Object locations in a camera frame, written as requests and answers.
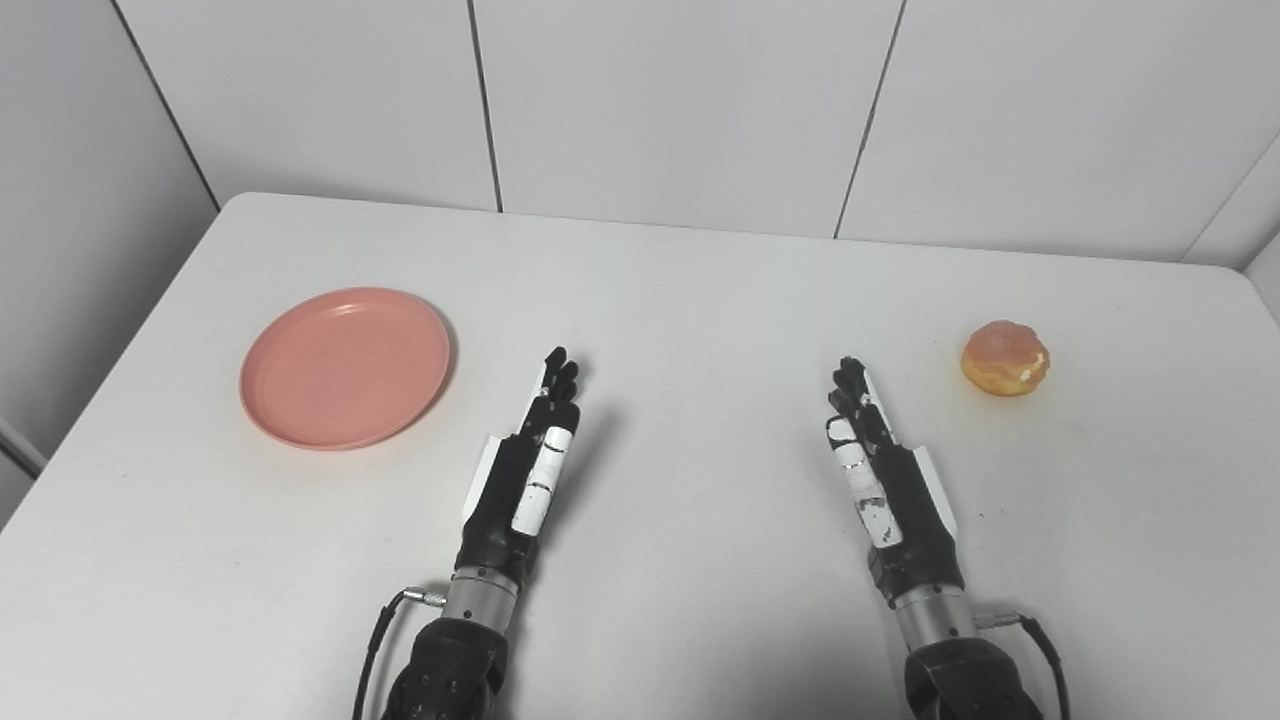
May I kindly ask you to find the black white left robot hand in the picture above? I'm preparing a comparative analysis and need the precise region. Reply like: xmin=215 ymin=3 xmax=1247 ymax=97
xmin=455 ymin=346 xmax=583 ymax=586

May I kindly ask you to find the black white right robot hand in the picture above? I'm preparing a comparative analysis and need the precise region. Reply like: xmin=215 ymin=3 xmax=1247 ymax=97
xmin=826 ymin=356 xmax=966 ymax=606

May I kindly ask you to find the glazed cream puff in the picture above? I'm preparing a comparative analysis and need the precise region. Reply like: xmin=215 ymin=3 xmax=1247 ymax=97
xmin=961 ymin=320 xmax=1051 ymax=397

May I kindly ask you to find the pink round plate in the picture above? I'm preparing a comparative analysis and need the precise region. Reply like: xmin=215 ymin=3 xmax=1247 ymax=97
xmin=239 ymin=287 xmax=453 ymax=452

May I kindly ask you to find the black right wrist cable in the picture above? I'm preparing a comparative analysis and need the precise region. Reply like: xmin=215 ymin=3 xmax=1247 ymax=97
xmin=975 ymin=607 xmax=1071 ymax=720

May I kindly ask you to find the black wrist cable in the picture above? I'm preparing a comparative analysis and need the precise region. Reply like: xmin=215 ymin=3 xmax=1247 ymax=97
xmin=352 ymin=588 xmax=448 ymax=720
xmin=975 ymin=607 xmax=1071 ymax=720

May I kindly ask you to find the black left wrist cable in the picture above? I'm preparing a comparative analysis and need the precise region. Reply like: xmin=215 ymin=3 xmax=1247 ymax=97
xmin=352 ymin=588 xmax=448 ymax=720

